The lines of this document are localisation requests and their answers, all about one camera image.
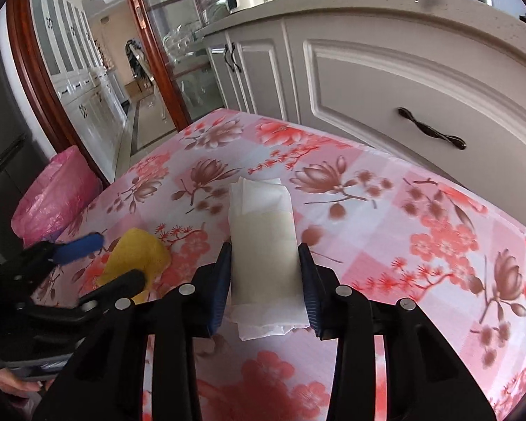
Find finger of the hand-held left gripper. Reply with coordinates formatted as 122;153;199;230
22;269;147;323
15;233;106;279

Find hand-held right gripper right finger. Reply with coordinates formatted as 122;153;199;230
297;242;497;421

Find pink floral tablecloth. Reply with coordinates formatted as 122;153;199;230
31;107;526;421

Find person's left hand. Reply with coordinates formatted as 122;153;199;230
0;368;49;400

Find wooden sliding glass door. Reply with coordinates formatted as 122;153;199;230
118;0;277;132

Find white kitchen base cabinet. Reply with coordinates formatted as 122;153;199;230
195;0;526;220

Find trash bin with pink bag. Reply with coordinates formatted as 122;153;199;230
11;146;101;248

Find yellow sponge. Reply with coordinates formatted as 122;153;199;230
97;227;171;305

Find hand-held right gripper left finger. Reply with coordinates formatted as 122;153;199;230
34;241;234;421

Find red wooden door frame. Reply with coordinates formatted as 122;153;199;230
6;0;110;185

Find dark patterned clothing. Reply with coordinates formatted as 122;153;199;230
125;39;152;88

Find white tall hallway cabinets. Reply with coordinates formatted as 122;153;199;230
28;0;128;172

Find dark grey fridge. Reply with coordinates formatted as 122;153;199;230
0;22;40;246

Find cardboard boxes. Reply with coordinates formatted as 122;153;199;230
125;81;150;99

